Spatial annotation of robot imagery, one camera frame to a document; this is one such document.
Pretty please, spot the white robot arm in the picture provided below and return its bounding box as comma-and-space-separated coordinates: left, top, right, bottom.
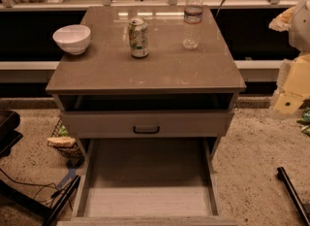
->
269, 0, 310, 115

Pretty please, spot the grey three-drawer cabinet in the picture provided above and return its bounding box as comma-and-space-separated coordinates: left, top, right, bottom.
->
46, 6, 245, 152

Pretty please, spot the grey middle drawer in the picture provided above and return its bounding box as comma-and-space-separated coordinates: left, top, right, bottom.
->
61, 111, 233, 139

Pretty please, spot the open bottom drawer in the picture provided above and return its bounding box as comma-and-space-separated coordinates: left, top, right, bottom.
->
57, 139, 237, 226

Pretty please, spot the green snack bag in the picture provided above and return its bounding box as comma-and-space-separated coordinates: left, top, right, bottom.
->
296, 108, 310, 137

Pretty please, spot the black bar right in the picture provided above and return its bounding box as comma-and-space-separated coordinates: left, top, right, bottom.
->
277, 167, 310, 226

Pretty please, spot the black bar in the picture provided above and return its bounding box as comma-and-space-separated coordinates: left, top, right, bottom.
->
277, 167, 310, 226
42, 176, 80, 226

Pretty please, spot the clear plastic water bottle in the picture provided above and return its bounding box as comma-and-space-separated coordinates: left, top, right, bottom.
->
182, 0, 203, 49

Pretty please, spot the green soda can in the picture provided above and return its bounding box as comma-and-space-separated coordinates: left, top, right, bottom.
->
128, 16, 149, 58

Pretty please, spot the white ceramic bowl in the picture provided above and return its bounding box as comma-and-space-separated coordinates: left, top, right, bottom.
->
52, 24, 91, 55

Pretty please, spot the blue tape on floor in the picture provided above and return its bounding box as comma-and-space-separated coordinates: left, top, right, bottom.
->
56, 169, 77, 189

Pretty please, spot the sponge in basket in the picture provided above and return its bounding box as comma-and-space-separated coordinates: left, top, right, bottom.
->
47, 137, 76, 147

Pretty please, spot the black bar left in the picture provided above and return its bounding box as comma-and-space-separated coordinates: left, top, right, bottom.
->
42, 176, 80, 226

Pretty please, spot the black object far left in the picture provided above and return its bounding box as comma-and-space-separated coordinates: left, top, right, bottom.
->
0, 110, 22, 158

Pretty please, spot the black drawer handle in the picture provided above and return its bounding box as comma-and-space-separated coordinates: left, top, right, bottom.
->
133, 126, 160, 134

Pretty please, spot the black cable on floor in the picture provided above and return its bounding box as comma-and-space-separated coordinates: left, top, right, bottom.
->
0, 167, 74, 211

